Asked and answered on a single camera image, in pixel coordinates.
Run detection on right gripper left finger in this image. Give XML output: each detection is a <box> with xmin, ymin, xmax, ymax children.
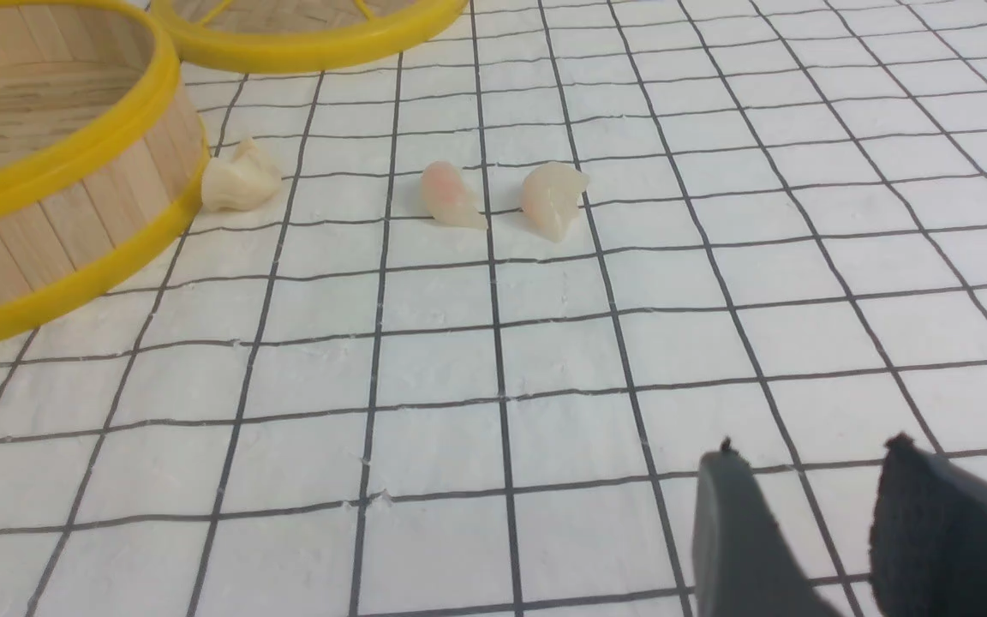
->
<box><xmin>692</xmin><ymin>438</ymin><xmax>838</xmax><ymax>616</ymax></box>

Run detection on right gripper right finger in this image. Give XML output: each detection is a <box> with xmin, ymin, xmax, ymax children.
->
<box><xmin>869</xmin><ymin>434</ymin><xmax>987</xmax><ymax>616</ymax></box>

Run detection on pale pink dumpling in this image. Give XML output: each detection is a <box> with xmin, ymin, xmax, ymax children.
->
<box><xmin>521</xmin><ymin>163</ymin><xmax>590</xmax><ymax>243</ymax></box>

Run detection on white plain dumpling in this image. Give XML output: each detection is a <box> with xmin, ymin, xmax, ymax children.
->
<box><xmin>200</xmin><ymin>137</ymin><xmax>282</xmax><ymax>212</ymax></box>

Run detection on woven steamer lid yellow rim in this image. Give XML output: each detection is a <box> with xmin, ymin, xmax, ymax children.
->
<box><xmin>148</xmin><ymin>1</ymin><xmax>467</xmax><ymax>75</ymax></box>

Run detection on bamboo steamer tray yellow rim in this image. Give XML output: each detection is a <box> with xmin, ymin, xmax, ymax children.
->
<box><xmin>0</xmin><ymin>1</ymin><xmax>209</xmax><ymax>341</ymax></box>

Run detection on white grid tablecloth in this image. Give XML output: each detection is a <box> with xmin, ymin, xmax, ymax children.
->
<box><xmin>0</xmin><ymin>1</ymin><xmax>987</xmax><ymax>616</ymax></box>

